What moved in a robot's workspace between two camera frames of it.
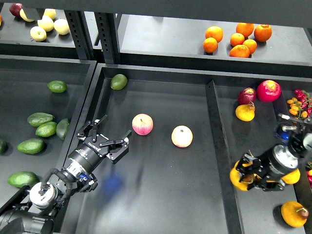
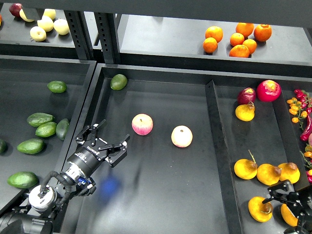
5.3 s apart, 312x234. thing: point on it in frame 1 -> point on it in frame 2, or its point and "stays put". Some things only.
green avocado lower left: (30, 146) stays put
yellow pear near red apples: (246, 112) stays put
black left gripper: (92, 149) stays put
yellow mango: (245, 181) -> (260, 212)
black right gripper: (270, 165) -> (300, 202)
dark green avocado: (21, 178) stays put
